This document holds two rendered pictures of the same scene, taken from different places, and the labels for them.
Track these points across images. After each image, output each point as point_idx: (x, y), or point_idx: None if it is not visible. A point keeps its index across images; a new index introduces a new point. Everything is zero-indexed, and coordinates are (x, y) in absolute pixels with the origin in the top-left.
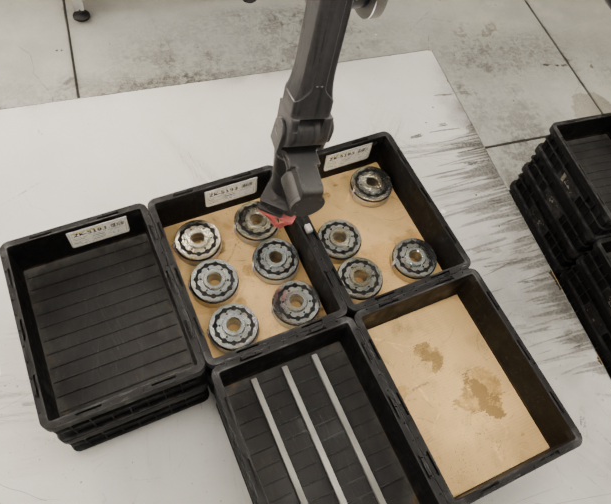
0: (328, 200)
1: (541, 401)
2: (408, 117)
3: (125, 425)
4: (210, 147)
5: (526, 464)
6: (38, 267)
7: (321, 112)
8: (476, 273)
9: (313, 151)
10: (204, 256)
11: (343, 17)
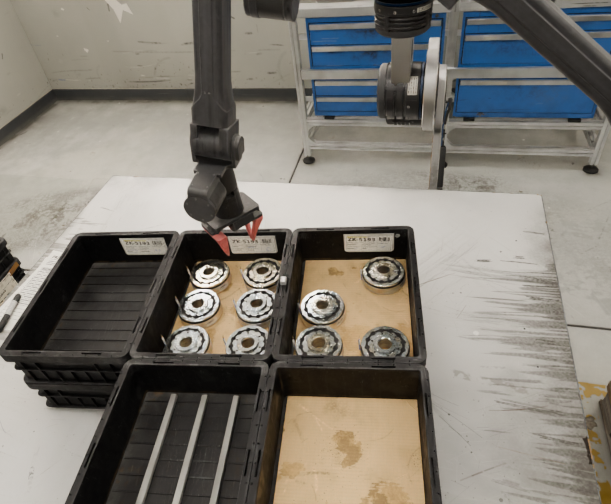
0: (339, 277)
1: None
2: (484, 243)
3: (79, 397)
4: (290, 228)
5: None
6: (103, 263)
7: (215, 121)
8: (425, 371)
9: (223, 166)
10: (204, 285)
11: (213, 24)
